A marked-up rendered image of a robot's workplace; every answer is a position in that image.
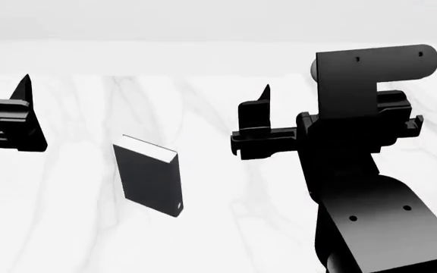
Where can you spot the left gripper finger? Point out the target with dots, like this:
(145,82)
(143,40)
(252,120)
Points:
(24,125)

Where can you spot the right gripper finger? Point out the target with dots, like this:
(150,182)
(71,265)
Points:
(255,115)
(393,106)

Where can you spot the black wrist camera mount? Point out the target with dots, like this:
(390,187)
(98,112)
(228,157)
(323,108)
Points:
(345,85)

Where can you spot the dark grey hardcover book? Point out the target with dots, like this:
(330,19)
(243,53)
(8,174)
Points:
(148,176)

